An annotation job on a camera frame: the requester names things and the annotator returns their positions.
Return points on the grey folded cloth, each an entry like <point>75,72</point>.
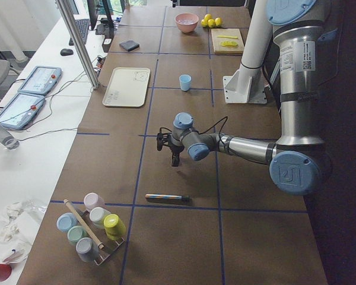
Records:
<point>129,45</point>

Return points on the yellow lemon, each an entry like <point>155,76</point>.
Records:
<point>208,23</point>
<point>218,22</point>
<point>207,17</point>

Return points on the blue cup on rack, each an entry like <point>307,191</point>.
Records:
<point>66,221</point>

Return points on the grey cup on rack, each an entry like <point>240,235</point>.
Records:
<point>87,250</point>

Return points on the black monitor stand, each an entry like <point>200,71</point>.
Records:
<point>100,14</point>

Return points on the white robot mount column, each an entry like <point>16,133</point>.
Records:
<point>247,84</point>

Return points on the wooden rack handle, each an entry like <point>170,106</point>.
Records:
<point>91,234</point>

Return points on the pink cup on rack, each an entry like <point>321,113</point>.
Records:
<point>93,200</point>

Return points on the crumpled white plastic bags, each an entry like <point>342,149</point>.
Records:
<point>19,224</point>

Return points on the yellow-green cup on rack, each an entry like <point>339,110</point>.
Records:
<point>114,227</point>

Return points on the teach pendant near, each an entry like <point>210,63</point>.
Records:
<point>21,110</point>

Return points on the metal cup rack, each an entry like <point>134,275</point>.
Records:
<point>110,246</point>

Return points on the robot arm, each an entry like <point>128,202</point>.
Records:
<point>298,163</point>

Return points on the teach pendant far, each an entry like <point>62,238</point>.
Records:
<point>41,80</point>

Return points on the black computer mouse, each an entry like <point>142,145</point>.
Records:
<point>66,52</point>

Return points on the black keyboard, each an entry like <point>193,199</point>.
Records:
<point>83,28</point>

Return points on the yellow plastic knife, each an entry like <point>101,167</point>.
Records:
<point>227,36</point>

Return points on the wooden cutting board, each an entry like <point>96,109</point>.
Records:
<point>226,31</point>

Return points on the green cup on rack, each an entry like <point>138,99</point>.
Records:
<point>76,233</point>

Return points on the clear ice cubes pile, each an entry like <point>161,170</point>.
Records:
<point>185,20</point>

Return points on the cream bear tray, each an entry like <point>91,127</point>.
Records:
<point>127,87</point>

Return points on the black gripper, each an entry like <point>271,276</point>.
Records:
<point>175,149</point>

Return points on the lemon slices row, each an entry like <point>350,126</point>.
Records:
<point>228,44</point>

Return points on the white cup on rack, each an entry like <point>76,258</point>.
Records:
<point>97,216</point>

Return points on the aluminium frame post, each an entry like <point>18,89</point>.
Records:
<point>68,17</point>

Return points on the teach pendant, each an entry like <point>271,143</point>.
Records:
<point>21,110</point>
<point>41,80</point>

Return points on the clear water bottle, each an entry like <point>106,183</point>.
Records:
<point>7,140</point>

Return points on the pink bowl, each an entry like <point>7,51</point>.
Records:
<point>189,28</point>

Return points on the light blue cup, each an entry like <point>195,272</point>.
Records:
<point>185,82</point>

